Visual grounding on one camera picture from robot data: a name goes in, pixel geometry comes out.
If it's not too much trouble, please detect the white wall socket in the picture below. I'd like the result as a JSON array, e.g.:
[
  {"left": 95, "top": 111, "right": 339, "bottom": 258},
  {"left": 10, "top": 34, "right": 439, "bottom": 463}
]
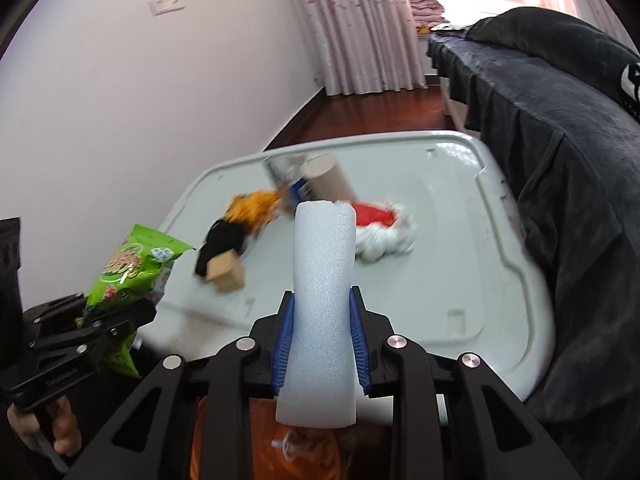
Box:
[{"left": 147, "top": 0, "right": 185, "bottom": 17}]

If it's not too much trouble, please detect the white plastic storage box lid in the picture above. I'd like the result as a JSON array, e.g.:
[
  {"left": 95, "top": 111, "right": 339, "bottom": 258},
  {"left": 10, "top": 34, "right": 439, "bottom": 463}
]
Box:
[{"left": 149, "top": 130, "right": 559, "bottom": 403}]

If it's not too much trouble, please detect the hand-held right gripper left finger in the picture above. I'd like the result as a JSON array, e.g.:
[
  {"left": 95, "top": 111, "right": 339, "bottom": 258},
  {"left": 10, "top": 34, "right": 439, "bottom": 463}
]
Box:
[{"left": 62, "top": 290, "right": 301, "bottom": 480}]

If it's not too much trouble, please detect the blue silver packet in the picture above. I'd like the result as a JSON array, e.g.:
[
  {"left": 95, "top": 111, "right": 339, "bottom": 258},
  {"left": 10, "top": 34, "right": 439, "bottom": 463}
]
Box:
[{"left": 262, "top": 152, "right": 315, "bottom": 212}]

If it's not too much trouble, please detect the small cardboard box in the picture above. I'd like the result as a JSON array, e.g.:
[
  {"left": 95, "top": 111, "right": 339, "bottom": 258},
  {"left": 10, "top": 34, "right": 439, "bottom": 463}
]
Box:
[{"left": 205, "top": 252, "right": 246, "bottom": 292}]

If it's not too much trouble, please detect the dark blanket covered bed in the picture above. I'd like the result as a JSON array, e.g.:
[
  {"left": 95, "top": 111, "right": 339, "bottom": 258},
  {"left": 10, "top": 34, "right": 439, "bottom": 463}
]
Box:
[{"left": 426, "top": 30, "right": 640, "bottom": 480}]

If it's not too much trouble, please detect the dark cloth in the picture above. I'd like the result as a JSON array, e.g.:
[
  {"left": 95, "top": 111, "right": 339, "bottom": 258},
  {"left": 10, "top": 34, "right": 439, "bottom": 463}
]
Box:
[{"left": 0, "top": 217, "right": 24, "bottom": 313}]

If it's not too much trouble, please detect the person's left hand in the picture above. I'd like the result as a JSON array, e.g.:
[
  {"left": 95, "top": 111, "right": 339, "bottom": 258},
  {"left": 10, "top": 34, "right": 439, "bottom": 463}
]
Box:
[{"left": 7, "top": 396, "right": 84, "bottom": 457}]

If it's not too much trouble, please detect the cardboard tube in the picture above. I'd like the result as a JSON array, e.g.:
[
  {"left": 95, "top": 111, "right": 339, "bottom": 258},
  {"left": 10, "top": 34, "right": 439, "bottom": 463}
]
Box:
[{"left": 300, "top": 153, "right": 357, "bottom": 206}]

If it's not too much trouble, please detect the red and white cloth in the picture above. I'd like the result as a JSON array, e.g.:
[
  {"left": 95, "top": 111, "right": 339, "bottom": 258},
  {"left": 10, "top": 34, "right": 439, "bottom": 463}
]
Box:
[{"left": 347, "top": 200, "right": 419, "bottom": 264}]

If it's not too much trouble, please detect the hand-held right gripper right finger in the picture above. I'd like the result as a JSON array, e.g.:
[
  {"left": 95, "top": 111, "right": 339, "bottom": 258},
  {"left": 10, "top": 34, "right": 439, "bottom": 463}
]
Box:
[{"left": 347, "top": 285, "right": 583, "bottom": 480}]

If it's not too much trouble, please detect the white bed frame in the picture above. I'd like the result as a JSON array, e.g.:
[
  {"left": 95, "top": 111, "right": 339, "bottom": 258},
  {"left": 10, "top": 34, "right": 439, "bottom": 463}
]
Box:
[{"left": 439, "top": 74, "right": 470, "bottom": 132}]

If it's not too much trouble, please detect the patterned cloth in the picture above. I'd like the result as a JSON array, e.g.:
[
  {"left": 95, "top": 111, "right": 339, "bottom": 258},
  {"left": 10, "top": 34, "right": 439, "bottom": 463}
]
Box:
[{"left": 416, "top": 22, "right": 470, "bottom": 37}]

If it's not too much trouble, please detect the stack of folded pink quilts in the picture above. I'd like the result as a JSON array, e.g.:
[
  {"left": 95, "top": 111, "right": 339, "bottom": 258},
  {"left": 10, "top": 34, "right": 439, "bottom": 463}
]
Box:
[{"left": 407, "top": 0, "right": 449, "bottom": 26}]

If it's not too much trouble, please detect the orange yellow snack wrapper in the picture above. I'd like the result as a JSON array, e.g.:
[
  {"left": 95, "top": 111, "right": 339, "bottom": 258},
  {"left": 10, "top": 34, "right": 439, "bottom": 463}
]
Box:
[{"left": 224, "top": 188, "right": 282, "bottom": 237}]

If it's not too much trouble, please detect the white foam tube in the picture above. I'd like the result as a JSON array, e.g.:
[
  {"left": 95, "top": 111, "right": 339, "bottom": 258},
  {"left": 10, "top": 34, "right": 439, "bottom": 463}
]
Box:
[{"left": 275, "top": 200, "right": 359, "bottom": 430}]

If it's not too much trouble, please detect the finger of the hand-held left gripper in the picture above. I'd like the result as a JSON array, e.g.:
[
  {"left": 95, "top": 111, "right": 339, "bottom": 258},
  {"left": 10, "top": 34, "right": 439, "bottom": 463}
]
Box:
[
  {"left": 30, "top": 304, "right": 157, "bottom": 358},
  {"left": 21, "top": 292, "right": 88, "bottom": 328}
]

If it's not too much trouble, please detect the orange plastic bag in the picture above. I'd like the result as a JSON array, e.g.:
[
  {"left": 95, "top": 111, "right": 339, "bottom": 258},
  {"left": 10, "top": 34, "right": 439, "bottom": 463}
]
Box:
[{"left": 190, "top": 394, "right": 362, "bottom": 480}]

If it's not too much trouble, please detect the green snack bag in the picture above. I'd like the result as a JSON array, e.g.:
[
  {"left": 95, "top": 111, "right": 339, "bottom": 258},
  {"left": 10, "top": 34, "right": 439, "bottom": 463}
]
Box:
[{"left": 81, "top": 224, "right": 196, "bottom": 379}]

